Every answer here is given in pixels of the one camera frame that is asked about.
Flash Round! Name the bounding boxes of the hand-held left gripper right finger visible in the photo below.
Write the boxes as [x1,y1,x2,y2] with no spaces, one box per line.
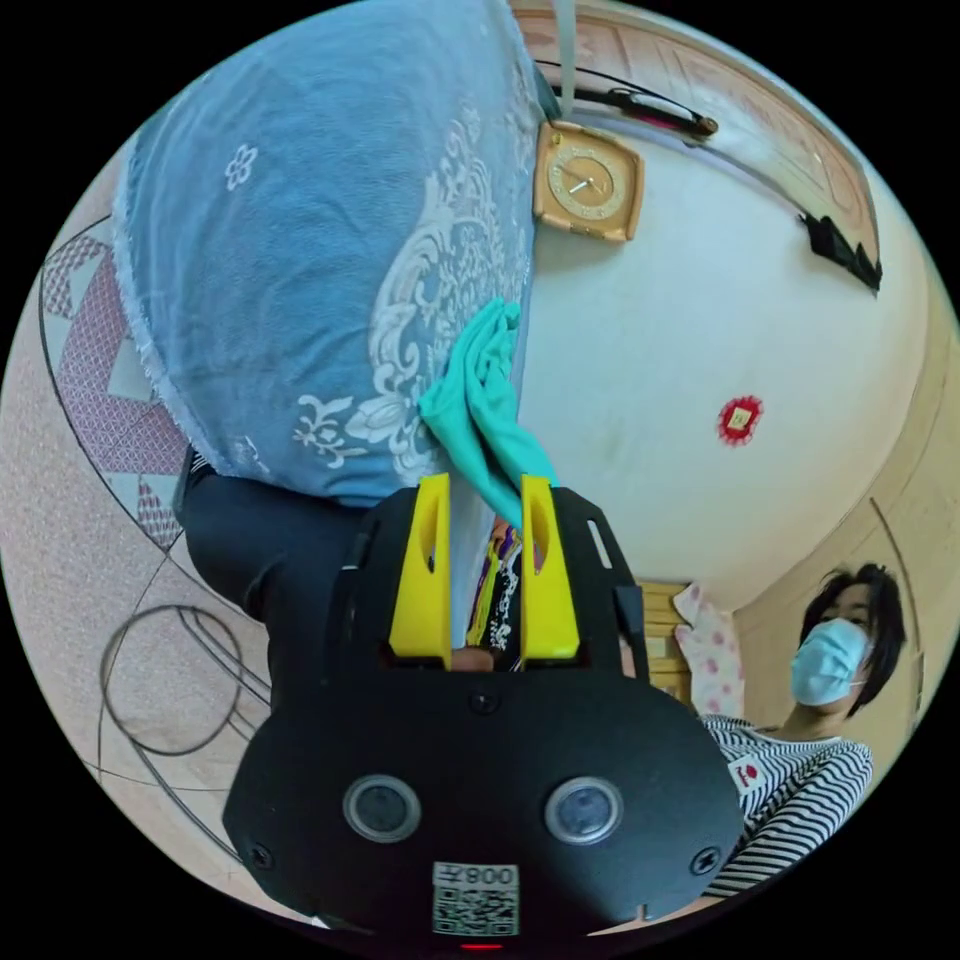
[520,473,580,661]

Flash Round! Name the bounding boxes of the person's body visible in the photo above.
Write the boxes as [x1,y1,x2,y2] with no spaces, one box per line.
[700,561,906,901]

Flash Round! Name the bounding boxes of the red round wall ornament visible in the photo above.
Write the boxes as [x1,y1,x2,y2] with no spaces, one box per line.
[716,395,765,448]

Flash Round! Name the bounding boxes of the white pillow with pink dots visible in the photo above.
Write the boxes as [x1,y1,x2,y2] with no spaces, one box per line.
[671,581,746,718]

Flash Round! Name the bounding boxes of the black garment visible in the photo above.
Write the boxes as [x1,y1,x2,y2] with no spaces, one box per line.
[173,448,380,628]

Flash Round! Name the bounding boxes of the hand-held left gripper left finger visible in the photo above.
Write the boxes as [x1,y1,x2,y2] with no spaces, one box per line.
[388,473,453,652]

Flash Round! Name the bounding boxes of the square orange wall clock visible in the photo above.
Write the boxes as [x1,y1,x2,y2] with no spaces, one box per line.
[531,120,647,246]

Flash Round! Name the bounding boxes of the green patterned long-sleeve shirt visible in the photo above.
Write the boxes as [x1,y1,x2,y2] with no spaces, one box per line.
[417,297,561,673]

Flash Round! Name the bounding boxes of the bed with pink mat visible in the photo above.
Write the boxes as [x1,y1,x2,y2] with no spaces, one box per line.
[1,159,348,928]

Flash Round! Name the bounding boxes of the blue blanket with white flowers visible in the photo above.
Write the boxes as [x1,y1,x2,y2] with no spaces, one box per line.
[112,0,547,511]

